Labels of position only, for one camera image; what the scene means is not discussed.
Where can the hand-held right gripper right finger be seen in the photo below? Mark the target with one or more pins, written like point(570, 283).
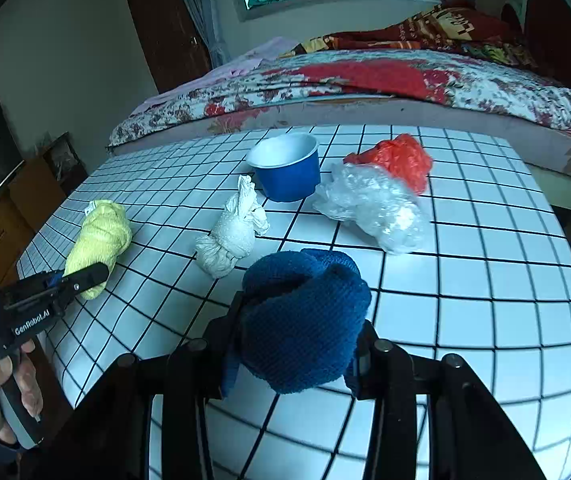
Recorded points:
point(360, 370)

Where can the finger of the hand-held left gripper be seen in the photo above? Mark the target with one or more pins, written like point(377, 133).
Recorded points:
point(90, 275)

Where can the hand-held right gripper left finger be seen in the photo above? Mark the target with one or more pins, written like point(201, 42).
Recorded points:
point(228, 375)

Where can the yellow cloth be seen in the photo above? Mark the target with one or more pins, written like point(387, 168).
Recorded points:
point(100, 235)

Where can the dark blue towel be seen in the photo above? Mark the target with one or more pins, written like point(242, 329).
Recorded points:
point(305, 320)

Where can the white knotted cloth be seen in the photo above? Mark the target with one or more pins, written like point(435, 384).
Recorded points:
point(230, 240)

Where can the clear plastic bag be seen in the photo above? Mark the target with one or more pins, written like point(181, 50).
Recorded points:
point(375, 210)

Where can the blue paper cup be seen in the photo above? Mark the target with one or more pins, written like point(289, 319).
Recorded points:
point(290, 180)

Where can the red plastic bag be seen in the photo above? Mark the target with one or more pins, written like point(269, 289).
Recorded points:
point(395, 160)

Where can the wooden cabinet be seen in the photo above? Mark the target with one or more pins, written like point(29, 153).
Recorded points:
point(30, 185)

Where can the checked white tablecloth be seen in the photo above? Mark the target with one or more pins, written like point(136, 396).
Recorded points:
point(465, 285)

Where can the brown wooden door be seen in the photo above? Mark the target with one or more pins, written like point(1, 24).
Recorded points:
point(165, 35)

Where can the pink cloth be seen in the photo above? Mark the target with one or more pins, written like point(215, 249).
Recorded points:
point(245, 65)

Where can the grey curtain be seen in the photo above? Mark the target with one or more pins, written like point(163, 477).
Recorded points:
point(200, 10)

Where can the floral quilt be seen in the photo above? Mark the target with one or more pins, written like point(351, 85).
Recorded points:
point(365, 75)

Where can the red printed blanket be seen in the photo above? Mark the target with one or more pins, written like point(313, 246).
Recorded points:
point(415, 30)

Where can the white bed with red headboard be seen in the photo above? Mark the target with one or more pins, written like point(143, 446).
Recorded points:
point(550, 35)

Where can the dark picture frame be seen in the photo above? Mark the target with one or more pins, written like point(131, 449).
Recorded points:
point(65, 160)

